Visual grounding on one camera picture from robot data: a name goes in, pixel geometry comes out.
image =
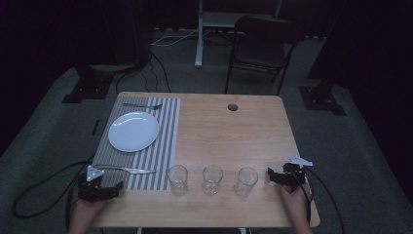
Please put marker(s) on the silver fork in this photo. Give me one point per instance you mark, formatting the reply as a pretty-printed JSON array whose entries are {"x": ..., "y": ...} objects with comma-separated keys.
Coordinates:
[{"x": 142, "y": 105}]

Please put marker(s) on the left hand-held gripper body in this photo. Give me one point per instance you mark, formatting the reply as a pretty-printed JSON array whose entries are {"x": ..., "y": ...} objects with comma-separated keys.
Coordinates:
[{"x": 92, "y": 190}]

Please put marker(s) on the person's right hand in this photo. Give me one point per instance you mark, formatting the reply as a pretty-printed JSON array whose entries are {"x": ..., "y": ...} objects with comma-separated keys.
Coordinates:
[{"x": 296, "y": 204}]

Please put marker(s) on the person's left hand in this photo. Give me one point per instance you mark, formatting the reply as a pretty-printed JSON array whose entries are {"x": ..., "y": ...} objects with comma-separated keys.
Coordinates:
[{"x": 85, "y": 214}]

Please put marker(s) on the white round plate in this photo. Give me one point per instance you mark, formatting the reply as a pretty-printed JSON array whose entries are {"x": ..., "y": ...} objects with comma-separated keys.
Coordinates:
[{"x": 133, "y": 131}]

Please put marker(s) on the small black floor strip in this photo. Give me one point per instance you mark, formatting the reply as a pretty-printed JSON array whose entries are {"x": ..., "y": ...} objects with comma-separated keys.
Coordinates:
[{"x": 95, "y": 127}]

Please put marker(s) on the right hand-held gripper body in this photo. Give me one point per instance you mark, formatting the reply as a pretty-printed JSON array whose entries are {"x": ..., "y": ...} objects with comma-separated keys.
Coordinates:
[{"x": 293, "y": 174}]

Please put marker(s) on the black stand base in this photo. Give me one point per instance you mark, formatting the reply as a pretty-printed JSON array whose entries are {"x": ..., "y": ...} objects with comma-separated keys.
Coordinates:
[
  {"x": 319, "y": 99},
  {"x": 89, "y": 89}
]

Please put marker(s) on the black folding chair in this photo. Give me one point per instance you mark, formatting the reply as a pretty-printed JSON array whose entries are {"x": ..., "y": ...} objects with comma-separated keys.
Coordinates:
[{"x": 259, "y": 52}]

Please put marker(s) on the grey white striped placemat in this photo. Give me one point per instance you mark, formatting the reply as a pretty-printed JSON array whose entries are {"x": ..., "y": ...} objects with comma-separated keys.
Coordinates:
[{"x": 162, "y": 156}]

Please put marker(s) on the white metal desk frame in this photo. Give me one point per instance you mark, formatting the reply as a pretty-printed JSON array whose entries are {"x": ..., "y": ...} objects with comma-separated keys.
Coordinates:
[{"x": 199, "y": 39}]

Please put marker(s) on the silver table knife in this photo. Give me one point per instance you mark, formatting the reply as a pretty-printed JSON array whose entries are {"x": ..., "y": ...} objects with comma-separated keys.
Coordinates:
[{"x": 130, "y": 169}]

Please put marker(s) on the clear drinking glass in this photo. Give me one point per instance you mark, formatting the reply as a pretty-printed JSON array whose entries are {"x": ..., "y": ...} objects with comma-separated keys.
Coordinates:
[
  {"x": 178, "y": 180},
  {"x": 212, "y": 180},
  {"x": 245, "y": 182}
]

